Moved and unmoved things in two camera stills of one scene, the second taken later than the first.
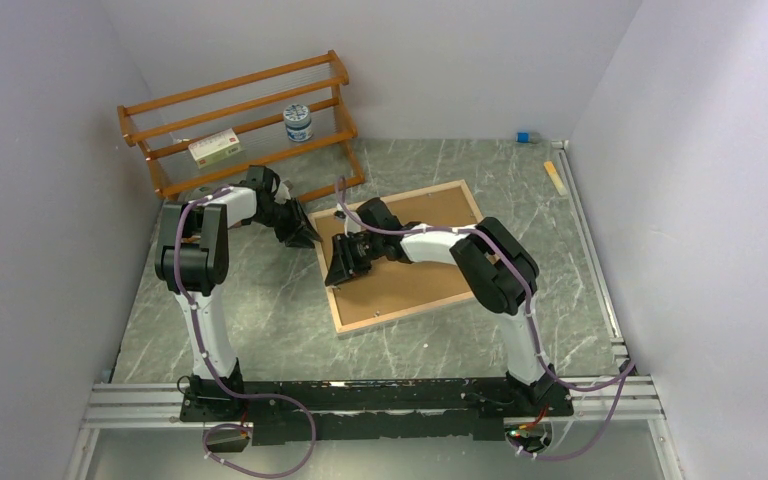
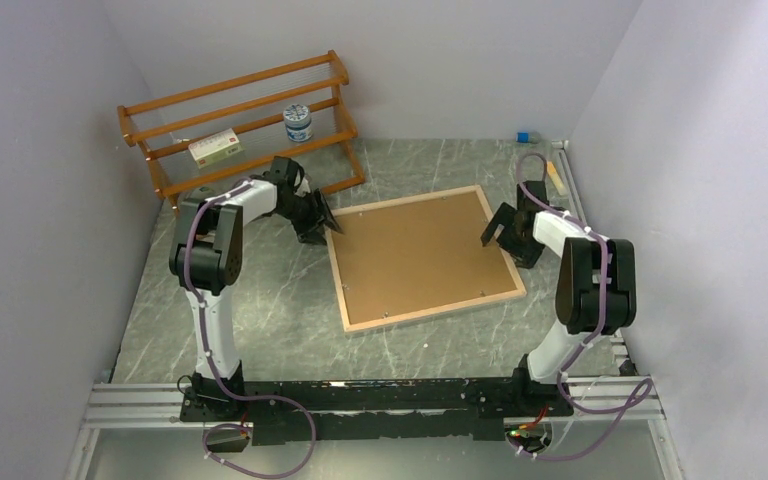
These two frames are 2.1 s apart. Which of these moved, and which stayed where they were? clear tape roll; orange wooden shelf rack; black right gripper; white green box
Moved: black right gripper
Stayed: orange wooden shelf rack; white green box; clear tape roll
